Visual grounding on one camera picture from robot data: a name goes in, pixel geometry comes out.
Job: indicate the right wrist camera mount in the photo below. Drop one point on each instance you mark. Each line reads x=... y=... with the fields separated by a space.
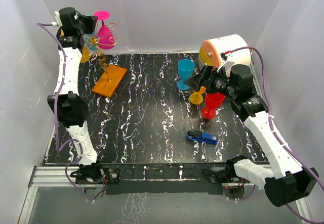
x=228 y=59

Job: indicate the blue black stapler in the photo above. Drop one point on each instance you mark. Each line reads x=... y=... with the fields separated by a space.
x=195 y=135

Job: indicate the aluminium frame rail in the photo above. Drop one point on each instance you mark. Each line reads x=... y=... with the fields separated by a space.
x=141 y=132

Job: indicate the white cylinder with orange face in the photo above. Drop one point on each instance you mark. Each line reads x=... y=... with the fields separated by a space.
x=217 y=51

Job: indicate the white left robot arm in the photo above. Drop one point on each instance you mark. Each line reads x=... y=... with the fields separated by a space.
x=66 y=104

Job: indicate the yellow wine glass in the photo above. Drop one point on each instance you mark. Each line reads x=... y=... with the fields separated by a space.
x=196 y=98

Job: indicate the pink wine glass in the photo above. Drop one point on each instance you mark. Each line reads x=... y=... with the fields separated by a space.
x=106 y=40

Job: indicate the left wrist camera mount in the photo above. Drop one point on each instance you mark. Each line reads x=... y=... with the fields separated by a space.
x=57 y=22

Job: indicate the wooden rack base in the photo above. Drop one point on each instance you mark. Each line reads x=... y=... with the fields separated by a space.
x=110 y=82

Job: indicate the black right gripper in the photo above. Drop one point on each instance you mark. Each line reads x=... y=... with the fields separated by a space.
x=201 y=79

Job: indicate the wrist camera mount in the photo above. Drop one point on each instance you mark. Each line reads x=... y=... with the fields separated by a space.
x=57 y=22
x=228 y=59

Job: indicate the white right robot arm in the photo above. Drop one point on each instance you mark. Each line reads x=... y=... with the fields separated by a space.
x=287 y=180

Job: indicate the red wine glass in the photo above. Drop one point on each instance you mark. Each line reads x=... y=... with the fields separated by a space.
x=212 y=101

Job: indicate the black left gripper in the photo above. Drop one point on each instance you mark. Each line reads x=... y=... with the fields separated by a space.
x=91 y=21

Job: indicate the orange-yellow wine glass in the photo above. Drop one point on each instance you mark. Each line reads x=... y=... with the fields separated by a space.
x=87 y=55

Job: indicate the blue wine glass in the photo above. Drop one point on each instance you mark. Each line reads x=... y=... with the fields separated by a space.
x=91 y=41
x=185 y=71

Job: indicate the gold wire wine glass rack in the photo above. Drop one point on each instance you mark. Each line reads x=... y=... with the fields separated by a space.
x=100 y=54

